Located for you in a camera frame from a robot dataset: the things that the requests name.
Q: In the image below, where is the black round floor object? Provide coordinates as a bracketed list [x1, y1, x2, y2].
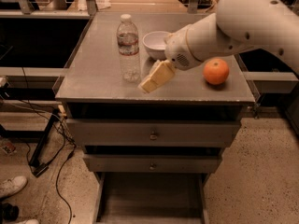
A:
[0, 203, 19, 224]

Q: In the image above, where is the black floor cable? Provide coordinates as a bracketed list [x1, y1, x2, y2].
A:
[18, 67, 78, 224]

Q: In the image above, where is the white ceramic bowl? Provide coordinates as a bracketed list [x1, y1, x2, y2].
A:
[142, 31, 169, 60]

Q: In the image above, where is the top grey drawer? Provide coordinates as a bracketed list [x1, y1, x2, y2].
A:
[67, 119, 240, 147]

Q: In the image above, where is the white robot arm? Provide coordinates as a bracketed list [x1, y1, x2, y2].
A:
[139, 0, 299, 93]

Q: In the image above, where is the open bottom drawer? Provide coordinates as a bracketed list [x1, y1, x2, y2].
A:
[93, 173, 209, 224]

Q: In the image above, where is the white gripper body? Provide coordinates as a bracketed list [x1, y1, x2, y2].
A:
[164, 25, 202, 71]

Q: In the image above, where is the white cloth on shelf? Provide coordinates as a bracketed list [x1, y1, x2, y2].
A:
[76, 0, 111, 11]

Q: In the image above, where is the orange fruit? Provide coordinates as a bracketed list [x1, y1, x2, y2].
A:
[203, 58, 230, 85]

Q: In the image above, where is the white sneaker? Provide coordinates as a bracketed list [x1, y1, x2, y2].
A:
[0, 175, 27, 199]

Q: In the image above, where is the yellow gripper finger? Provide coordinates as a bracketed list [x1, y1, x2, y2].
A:
[138, 60, 176, 93]
[149, 60, 161, 75]

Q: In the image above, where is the black metal stand leg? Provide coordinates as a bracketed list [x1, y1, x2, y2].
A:
[29, 109, 59, 177]

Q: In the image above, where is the clear plastic water bottle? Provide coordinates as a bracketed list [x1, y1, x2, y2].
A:
[116, 14, 141, 82]

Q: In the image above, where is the middle grey drawer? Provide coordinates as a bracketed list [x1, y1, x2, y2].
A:
[83, 154, 221, 174]

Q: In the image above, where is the grey drawer cabinet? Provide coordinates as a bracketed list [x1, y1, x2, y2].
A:
[56, 13, 255, 224]

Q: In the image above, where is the grey drawer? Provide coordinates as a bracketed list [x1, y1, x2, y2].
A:
[67, 119, 240, 147]
[83, 154, 221, 174]

